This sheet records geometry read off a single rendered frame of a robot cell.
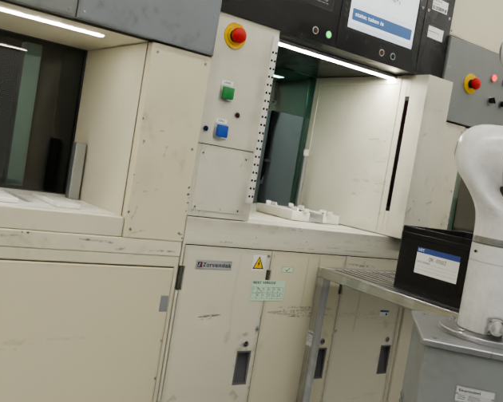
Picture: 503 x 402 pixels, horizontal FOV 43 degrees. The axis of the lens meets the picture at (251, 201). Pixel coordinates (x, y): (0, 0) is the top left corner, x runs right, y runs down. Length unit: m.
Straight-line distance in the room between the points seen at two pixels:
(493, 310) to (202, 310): 0.78
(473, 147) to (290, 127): 1.53
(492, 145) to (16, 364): 1.13
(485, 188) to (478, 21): 1.19
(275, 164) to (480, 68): 0.95
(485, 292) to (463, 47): 1.19
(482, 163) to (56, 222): 0.93
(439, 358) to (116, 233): 0.80
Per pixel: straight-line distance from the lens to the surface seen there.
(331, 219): 2.24
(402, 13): 2.14
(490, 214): 1.34
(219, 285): 1.77
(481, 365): 1.29
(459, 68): 2.33
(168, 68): 1.62
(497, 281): 1.34
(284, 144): 2.80
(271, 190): 2.83
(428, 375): 1.28
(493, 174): 1.35
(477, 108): 2.42
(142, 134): 1.59
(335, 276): 1.89
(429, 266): 1.74
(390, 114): 2.23
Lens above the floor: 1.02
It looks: 3 degrees down
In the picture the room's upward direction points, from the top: 9 degrees clockwise
